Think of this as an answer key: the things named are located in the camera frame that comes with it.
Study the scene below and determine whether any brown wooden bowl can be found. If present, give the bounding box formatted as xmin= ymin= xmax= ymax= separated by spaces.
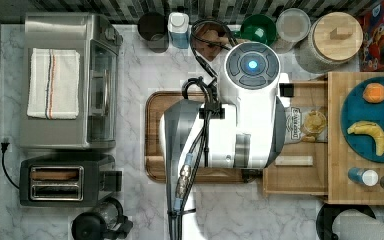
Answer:
xmin=190 ymin=19 xmax=246 ymax=62

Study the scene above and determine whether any black glass coffee pot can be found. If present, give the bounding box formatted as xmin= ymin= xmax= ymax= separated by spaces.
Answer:
xmin=71 ymin=197 xmax=133 ymax=240

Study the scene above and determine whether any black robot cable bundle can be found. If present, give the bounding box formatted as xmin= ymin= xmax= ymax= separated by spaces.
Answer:
xmin=166 ymin=18 xmax=239 ymax=240

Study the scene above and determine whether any black two-slot toaster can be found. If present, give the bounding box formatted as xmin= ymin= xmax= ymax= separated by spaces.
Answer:
xmin=19 ymin=152 xmax=122 ymax=207

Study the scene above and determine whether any orange fruit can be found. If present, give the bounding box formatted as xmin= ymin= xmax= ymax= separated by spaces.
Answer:
xmin=363 ymin=83 xmax=384 ymax=103

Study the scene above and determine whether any paper towel roll holder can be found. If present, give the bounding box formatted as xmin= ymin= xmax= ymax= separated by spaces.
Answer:
xmin=316 ymin=204 xmax=384 ymax=240

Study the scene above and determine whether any yellow banana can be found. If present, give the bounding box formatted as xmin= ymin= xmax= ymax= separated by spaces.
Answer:
xmin=347 ymin=121 xmax=384 ymax=156

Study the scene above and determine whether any wooden cutting board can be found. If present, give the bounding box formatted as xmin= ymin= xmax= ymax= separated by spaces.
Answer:
xmin=144 ymin=91 xmax=263 ymax=184

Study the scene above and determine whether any green bowl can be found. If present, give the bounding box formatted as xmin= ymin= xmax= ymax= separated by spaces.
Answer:
xmin=234 ymin=14 xmax=277 ymax=46

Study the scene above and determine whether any chip bag in drawer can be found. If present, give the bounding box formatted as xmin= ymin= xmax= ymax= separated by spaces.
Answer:
xmin=285 ymin=106 xmax=328 ymax=144

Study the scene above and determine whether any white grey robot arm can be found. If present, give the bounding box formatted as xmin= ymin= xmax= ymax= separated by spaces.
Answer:
xmin=159 ymin=42 xmax=286 ymax=240

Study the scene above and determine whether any grey lidded container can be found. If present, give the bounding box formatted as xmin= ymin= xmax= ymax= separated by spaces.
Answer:
xmin=272 ymin=8 xmax=311 ymax=54

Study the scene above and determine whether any blue white spice bottle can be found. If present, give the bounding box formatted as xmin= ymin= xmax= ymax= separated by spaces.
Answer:
xmin=348 ymin=167 xmax=379 ymax=187

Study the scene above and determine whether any striped white dish towel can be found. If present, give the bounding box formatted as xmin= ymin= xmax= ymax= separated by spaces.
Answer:
xmin=27 ymin=48 xmax=80 ymax=120

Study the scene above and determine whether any stainless toaster oven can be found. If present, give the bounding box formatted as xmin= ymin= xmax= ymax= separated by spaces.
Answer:
xmin=20 ymin=12 xmax=123 ymax=149

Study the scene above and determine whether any blue round plate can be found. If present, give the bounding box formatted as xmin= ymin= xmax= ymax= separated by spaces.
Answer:
xmin=341 ymin=77 xmax=384 ymax=163

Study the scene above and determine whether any red cereal box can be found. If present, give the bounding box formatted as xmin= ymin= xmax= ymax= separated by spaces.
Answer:
xmin=358 ymin=0 xmax=384 ymax=73

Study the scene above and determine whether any wooden drawer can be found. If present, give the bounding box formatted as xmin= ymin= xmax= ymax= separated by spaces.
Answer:
xmin=262 ymin=79 xmax=328 ymax=196

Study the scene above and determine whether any jar with wooden lid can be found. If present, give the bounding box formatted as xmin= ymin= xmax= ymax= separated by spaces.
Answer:
xmin=295 ymin=12 xmax=363 ymax=74

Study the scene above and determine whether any black cup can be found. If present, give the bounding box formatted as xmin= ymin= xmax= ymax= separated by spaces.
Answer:
xmin=138 ymin=12 xmax=169 ymax=53

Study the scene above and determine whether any black toaster power cord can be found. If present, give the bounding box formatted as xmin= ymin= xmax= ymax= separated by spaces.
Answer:
xmin=0 ymin=141 xmax=21 ymax=190

